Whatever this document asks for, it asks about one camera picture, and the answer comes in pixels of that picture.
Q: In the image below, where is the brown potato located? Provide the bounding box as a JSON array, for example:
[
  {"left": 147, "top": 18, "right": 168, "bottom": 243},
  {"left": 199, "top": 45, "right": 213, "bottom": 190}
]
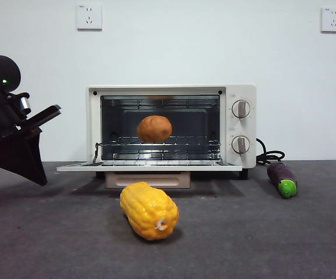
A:
[{"left": 137, "top": 115, "right": 173, "bottom": 143}]

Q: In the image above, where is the white wall socket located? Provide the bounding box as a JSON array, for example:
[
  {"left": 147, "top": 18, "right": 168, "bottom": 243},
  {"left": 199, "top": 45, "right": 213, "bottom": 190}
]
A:
[
  {"left": 320, "top": 6, "right": 336, "bottom": 34},
  {"left": 76, "top": 3, "right": 103, "bottom": 31}
]

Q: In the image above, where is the beige oven knob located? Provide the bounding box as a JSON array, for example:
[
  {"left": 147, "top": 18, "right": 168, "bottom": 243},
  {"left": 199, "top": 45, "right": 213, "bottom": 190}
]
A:
[
  {"left": 231, "top": 135, "right": 251, "bottom": 155},
  {"left": 231, "top": 100, "right": 252, "bottom": 119}
]

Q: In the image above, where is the yellow corn cob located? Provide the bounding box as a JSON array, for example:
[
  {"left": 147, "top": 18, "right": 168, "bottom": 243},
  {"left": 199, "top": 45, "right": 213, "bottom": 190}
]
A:
[{"left": 119, "top": 181, "right": 180, "bottom": 241}]

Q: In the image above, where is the purple eggplant with green stem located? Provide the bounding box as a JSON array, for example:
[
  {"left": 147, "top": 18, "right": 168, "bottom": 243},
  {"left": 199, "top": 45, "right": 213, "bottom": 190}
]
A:
[{"left": 267, "top": 162, "right": 298, "bottom": 199}]

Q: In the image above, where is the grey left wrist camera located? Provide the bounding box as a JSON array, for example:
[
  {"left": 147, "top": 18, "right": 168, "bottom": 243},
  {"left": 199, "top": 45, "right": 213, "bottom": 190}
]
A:
[{"left": 10, "top": 92, "right": 32, "bottom": 117}]

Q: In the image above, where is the black oven power cable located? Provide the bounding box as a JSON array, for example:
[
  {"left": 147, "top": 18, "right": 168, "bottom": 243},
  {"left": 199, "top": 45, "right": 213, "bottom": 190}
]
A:
[{"left": 256, "top": 138, "right": 285, "bottom": 166}]

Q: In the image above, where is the glass oven door with handle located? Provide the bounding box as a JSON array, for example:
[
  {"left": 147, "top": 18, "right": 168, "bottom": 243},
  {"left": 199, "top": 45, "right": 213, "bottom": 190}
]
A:
[{"left": 56, "top": 162, "right": 244, "bottom": 189}]

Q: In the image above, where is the metal wire oven rack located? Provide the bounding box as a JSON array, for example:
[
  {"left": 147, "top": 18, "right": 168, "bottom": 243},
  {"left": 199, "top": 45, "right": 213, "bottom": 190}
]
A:
[{"left": 94, "top": 135, "right": 223, "bottom": 163}]

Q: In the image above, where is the cream toaster oven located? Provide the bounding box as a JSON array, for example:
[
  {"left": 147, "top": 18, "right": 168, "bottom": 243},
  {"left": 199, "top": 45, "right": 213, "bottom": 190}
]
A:
[{"left": 87, "top": 84, "right": 258, "bottom": 180}]

